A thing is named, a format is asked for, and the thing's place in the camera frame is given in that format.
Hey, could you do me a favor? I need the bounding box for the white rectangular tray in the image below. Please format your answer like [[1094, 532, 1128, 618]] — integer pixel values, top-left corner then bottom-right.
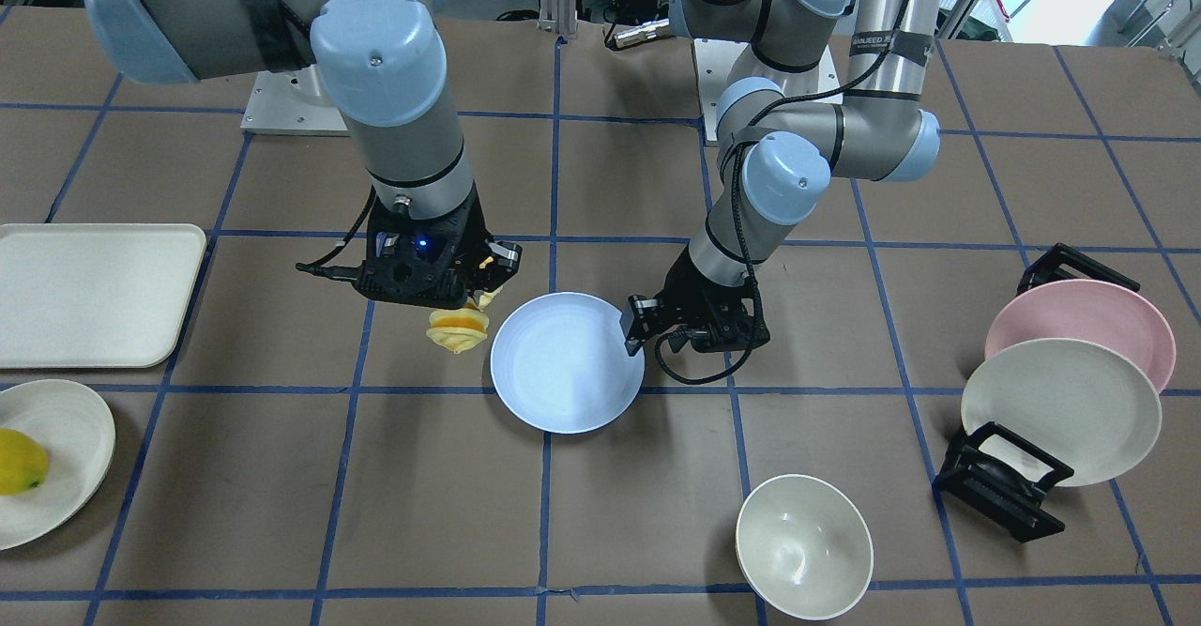
[[1, 223, 207, 370]]

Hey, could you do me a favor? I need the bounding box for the white plate in rack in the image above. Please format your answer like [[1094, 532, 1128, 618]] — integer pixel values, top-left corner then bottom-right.
[[961, 338, 1163, 485]]

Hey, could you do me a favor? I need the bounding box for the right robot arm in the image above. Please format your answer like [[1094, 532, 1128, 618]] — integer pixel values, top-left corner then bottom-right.
[[84, 0, 522, 310]]

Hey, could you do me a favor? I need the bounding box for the light blue plate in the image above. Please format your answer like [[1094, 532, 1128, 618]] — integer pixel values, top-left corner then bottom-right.
[[490, 292, 646, 435]]

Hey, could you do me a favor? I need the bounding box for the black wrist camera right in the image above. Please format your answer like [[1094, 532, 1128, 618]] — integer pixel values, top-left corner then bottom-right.
[[353, 232, 466, 309]]

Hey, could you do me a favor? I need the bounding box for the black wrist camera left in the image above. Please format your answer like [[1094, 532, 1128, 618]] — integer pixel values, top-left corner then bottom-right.
[[691, 302, 771, 354]]

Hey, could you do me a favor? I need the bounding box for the striped bread roll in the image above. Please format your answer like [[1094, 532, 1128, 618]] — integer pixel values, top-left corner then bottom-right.
[[425, 287, 503, 354]]

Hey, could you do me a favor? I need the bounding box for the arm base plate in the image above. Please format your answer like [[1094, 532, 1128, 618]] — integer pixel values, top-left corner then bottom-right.
[[241, 65, 348, 137], [693, 38, 839, 111]]

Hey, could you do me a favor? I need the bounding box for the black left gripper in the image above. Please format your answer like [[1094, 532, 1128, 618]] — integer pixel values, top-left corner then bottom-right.
[[623, 251, 765, 357]]

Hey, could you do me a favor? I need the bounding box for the yellow lemon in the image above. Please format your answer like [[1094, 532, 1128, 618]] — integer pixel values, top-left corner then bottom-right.
[[1, 428, 50, 496]]

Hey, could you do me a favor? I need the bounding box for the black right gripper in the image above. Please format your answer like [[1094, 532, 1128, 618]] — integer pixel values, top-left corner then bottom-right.
[[357, 187, 522, 308]]

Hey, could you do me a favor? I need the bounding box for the black plate rack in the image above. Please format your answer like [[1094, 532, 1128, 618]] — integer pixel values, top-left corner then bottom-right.
[[932, 242, 1141, 543]]

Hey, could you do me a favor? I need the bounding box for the white ceramic bowl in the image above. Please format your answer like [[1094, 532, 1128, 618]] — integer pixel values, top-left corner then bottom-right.
[[735, 475, 874, 620]]

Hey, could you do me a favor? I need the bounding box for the round white plate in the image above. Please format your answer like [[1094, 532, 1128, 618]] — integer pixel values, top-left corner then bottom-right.
[[1, 378, 116, 550]]

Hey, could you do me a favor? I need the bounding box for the pink plate in rack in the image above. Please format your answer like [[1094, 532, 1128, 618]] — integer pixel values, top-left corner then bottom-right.
[[985, 279, 1177, 390]]

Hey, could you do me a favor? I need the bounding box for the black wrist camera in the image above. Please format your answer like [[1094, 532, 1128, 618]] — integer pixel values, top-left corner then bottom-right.
[[353, 232, 466, 309], [691, 302, 771, 354]]

